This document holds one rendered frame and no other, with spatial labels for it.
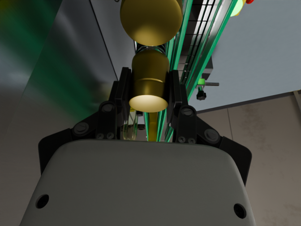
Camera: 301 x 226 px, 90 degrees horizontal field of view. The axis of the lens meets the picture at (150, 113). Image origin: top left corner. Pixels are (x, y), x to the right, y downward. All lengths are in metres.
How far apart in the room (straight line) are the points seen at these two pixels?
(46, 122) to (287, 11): 0.71
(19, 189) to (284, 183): 2.67
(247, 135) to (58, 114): 2.68
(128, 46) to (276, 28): 0.51
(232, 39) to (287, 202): 2.32
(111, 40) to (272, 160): 2.55
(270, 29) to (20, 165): 0.76
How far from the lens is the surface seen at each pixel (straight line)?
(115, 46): 0.51
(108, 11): 0.45
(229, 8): 0.35
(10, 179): 0.24
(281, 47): 0.82
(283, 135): 2.79
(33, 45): 0.20
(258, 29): 0.71
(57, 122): 0.28
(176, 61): 0.41
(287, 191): 2.71
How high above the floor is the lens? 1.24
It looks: 23 degrees down
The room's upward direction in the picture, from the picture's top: 177 degrees counter-clockwise
